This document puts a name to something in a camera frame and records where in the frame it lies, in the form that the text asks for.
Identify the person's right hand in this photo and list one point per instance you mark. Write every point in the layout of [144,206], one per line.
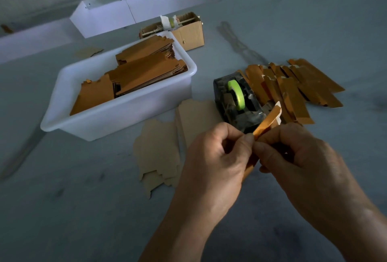
[308,171]

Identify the person's left hand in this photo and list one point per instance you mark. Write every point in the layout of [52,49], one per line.
[208,168]

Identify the pile of beige blanks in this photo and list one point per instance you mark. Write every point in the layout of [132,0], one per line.
[196,120]

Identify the carton blank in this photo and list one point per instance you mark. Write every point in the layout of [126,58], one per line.
[266,124]

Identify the pile of gold boxes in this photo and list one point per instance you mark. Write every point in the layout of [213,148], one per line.
[296,86]

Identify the gold cartons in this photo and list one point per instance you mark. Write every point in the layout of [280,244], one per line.
[145,71]

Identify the person's right forearm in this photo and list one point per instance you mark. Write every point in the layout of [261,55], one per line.
[363,234]

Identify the black tape dispenser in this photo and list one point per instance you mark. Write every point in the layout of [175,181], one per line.
[224,99]

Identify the green tape roll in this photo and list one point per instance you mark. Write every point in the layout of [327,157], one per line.
[236,94]

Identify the white plastic bin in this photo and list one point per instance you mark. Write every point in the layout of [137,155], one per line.
[115,120]

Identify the small cardboard box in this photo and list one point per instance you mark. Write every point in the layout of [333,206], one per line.
[192,35]

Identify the small brown object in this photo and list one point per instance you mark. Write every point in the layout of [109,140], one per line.
[6,29]

